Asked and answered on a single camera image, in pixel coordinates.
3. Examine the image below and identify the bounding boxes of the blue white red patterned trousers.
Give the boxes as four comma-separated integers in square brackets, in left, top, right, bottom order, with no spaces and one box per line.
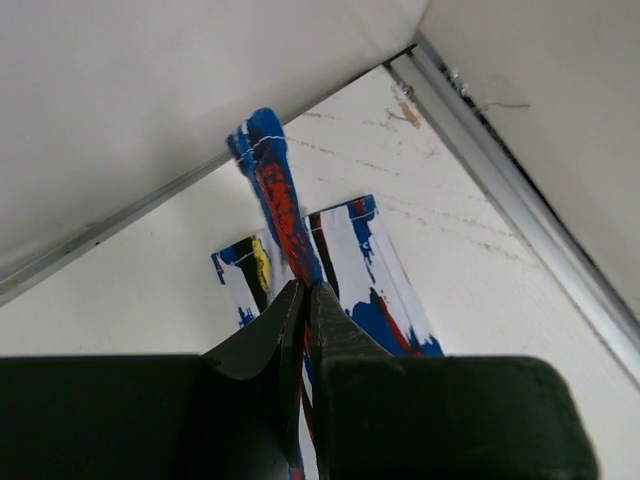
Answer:
[189,107,442,479]

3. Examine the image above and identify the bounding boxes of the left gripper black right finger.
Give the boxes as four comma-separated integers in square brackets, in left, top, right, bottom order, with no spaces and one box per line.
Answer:
[310,283,600,479]

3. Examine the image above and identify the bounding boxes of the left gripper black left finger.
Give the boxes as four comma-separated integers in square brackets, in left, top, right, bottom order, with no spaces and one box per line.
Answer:
[1,281,305,479]

